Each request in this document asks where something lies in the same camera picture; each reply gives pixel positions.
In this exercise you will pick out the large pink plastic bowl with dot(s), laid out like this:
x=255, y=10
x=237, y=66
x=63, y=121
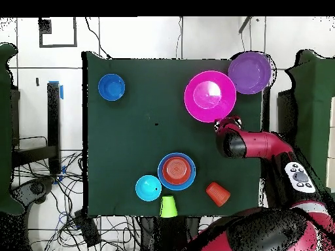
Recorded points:
x=225, y=107

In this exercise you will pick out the large purple plastic bowl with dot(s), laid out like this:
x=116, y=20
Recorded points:
x=251, y=73

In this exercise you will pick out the large light blue bowl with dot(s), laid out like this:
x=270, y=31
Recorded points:
x=192, y=180

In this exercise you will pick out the orange plastic bowl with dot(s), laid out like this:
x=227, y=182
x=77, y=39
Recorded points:
x=176, y=170

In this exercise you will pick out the orange plastic cup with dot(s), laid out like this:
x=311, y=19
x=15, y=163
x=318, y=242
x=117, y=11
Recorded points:
x=218, y=194

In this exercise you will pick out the small cyan ribbed bowl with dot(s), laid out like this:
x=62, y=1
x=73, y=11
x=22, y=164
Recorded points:
x=148, y=188

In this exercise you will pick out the green plastic cup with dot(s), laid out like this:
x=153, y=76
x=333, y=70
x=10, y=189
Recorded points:
x=168, y=207

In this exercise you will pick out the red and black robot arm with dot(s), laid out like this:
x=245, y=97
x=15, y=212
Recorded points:
x=261, y=143

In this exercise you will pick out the white box stack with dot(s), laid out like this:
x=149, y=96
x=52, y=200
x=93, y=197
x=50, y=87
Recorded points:
x=331, y=146

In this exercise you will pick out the green cloth side table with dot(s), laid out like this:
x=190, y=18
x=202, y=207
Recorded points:
x=5, y=130
x=314, y=104

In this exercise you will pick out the dark green tablecloth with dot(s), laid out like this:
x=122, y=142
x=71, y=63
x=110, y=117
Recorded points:
x=130, y=130

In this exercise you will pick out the small dark blue bowl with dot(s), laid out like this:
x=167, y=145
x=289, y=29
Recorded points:
x=111, y=87

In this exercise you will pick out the black metal stand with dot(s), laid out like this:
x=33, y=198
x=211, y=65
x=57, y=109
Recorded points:
x=53, y=117

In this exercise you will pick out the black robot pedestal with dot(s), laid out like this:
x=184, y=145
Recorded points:
x=167, y=234

